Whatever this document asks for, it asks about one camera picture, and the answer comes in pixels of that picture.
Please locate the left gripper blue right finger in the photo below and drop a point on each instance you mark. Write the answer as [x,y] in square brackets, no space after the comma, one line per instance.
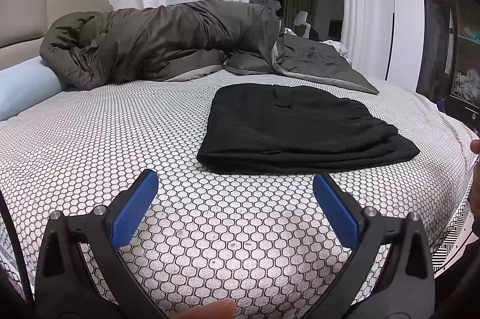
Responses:
[340,208]

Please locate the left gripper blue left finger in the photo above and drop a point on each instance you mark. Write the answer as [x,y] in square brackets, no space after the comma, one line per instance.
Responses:
[129,207]

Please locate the black pants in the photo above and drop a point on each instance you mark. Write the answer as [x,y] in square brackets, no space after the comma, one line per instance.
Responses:
[274,129]

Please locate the person's left hand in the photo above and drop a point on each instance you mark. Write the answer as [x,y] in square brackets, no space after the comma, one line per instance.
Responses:
[222,309]

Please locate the person's right hand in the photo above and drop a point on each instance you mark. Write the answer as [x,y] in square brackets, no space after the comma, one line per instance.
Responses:
[475,149]

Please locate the hexagon patterned white mattress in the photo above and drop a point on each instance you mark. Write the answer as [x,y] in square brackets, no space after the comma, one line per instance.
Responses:
[260,240]

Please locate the light blue pillow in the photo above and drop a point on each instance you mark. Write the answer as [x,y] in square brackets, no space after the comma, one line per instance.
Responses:
[27,84]

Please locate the grey-green duvet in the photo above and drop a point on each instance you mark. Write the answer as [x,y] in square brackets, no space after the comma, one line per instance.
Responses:
[187,41]

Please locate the white chair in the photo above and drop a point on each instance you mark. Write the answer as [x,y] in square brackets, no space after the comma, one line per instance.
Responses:
[301,25]

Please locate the beige upholstered headboard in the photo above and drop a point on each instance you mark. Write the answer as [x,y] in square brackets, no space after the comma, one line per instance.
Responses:
[24,24]

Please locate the dark open wardrobe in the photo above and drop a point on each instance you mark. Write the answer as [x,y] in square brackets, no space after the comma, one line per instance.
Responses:
[449,74]

